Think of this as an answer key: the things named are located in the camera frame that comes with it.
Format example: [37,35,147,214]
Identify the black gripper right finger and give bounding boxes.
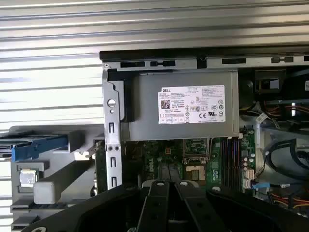
[174,181,309,232]

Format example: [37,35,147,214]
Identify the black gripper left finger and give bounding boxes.
[23,181,171,232]

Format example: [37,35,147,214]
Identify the black RAM slot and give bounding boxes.
[236,137,241,191]
[221,137,226,191]
[225,137,231,191]
[231,137,237,191]

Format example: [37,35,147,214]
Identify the blue RAM stick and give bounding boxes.
[28,202,74,210]

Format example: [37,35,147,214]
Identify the CPU socket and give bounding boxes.
[185,164,206,181]

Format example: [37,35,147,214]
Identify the metal socket cover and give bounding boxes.
[183,139,210,161]

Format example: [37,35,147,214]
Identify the green motherboard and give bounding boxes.
[120,130,256,194]

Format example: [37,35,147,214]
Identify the green graphics card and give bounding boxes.
[74,141,107,195]

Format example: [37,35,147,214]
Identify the grey power supply unit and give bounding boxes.
[120,69,240,142]

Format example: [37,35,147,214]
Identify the grey plastic parts rack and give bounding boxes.
[0,124,107,232]

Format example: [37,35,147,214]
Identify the silver CPU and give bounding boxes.
[20,170,39,189]

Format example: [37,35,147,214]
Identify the black open PC case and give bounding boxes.
[98,48,309,219]

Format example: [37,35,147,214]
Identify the black cable with blue tab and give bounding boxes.
[250,181,271,192]

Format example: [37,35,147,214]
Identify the orange red yellow power wires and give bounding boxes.
[269,194,309,212]

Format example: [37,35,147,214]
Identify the thick black cable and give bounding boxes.
[264,137,309,171]

